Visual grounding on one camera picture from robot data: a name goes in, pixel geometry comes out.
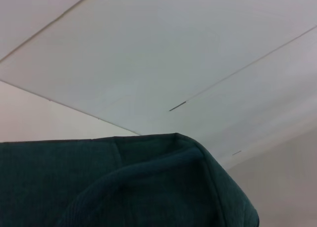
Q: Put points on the dark teal insulated lunch bag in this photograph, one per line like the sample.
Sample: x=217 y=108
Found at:
x=123 y=187

